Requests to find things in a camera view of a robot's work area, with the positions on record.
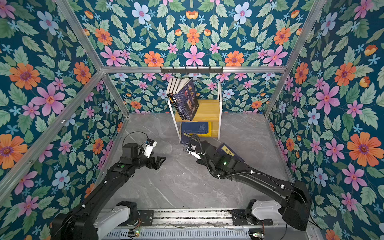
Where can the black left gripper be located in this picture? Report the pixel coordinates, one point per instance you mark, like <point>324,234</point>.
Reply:
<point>158,164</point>

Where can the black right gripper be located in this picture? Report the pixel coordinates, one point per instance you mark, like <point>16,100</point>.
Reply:
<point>200,162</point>

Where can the small dark blue book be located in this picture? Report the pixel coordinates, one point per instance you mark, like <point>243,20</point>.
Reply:
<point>225,149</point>

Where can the yellow cartoon cover book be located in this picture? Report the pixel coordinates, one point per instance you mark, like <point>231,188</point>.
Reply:
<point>209,130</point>

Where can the blue book yellow label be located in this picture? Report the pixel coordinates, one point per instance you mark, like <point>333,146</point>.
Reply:
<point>195,127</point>

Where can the dark book orange calligraphy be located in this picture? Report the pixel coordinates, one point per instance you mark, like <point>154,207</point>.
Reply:
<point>180,100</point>

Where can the dark patterned book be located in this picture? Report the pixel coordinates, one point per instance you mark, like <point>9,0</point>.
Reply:
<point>188,93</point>

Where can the black wolf cover book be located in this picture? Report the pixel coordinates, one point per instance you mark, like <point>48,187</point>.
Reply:
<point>174,100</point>

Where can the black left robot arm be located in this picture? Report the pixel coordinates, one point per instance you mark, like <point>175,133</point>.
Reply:
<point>117,176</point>

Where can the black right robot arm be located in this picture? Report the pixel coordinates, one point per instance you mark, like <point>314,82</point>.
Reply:
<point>290,202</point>

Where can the white wooden book shelf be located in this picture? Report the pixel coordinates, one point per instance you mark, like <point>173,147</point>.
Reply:
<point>208,111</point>

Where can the black book on shelf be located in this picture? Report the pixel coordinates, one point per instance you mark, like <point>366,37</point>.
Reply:
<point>170,83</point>

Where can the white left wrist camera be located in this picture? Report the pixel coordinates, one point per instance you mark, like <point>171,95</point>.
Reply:
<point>149,146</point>

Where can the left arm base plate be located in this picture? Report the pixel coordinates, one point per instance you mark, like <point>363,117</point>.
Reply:
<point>144,219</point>

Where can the aluminium mounting rail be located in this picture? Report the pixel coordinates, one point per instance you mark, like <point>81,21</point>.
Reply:
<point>192,214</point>

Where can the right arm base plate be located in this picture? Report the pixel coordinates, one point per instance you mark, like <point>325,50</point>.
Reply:
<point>240,217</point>

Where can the black hook rail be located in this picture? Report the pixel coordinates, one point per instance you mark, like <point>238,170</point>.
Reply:
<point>189,70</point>

